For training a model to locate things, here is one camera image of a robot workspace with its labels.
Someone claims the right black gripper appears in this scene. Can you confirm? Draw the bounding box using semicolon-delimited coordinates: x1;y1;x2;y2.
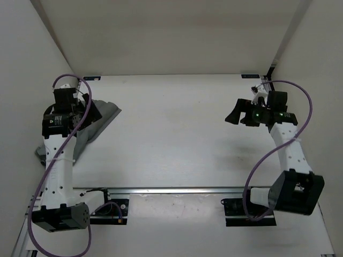
225;99;270;127

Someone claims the grey pleated skirt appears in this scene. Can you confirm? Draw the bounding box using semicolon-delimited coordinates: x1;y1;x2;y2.
42;95;121;160

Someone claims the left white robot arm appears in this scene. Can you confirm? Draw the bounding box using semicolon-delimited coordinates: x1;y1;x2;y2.
32;84;113;232

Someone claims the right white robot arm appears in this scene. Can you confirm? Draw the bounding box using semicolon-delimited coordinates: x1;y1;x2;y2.
225;99;325;221

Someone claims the right blue label sticker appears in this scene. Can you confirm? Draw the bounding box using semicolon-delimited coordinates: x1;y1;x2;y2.
241;74;260;79

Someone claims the blue label sticker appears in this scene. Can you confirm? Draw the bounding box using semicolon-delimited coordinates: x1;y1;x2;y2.
83;76;101;81
241;74;260;79

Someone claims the left blue label sticker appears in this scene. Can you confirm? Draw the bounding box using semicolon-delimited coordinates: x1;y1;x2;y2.
83;76;101;81

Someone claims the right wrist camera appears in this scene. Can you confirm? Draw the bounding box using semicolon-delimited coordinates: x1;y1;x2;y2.
251;84;268;107

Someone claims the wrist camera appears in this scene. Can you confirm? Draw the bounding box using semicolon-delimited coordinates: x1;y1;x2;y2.
53;84;77;92
251;84;268;107

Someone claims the right aluminium side rail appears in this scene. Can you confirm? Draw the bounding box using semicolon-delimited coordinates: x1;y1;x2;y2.
261;76;275;92

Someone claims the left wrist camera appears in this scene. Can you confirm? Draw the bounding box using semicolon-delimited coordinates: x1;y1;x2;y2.
53;84;77;92

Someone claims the aluminium front rail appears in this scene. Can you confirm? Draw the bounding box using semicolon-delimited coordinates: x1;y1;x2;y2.
73;186;247;195

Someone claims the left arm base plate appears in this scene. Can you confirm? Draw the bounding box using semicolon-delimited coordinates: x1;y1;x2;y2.
86;188;129;225

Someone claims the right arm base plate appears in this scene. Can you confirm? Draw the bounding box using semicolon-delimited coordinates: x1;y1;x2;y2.
221;198;277;227

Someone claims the left aluminium frame rail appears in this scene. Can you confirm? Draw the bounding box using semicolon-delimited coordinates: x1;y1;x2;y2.
11;196;38;257

